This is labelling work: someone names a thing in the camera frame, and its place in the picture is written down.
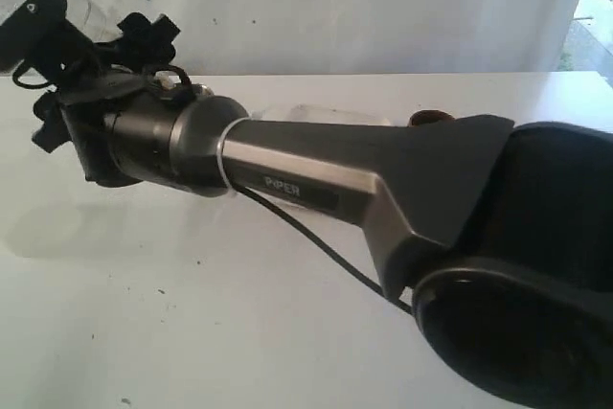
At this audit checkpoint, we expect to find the white rectangular tray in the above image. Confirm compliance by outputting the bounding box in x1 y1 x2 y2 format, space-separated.
251 103 393 126

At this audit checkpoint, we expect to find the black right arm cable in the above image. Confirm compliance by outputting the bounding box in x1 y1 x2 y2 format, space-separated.
9 61 416 319

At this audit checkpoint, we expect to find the brown wooden cup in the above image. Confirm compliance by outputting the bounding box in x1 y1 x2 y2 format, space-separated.
407 109 454 127

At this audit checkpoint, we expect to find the stainless steel cup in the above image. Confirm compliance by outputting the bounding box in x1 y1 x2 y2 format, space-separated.
198 85 215 97

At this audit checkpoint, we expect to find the clear plastic shaker cup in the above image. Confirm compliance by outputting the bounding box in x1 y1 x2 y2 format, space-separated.
1 0 121 42

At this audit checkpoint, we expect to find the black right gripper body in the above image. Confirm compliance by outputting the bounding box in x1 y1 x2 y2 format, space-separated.
57 69 144 189

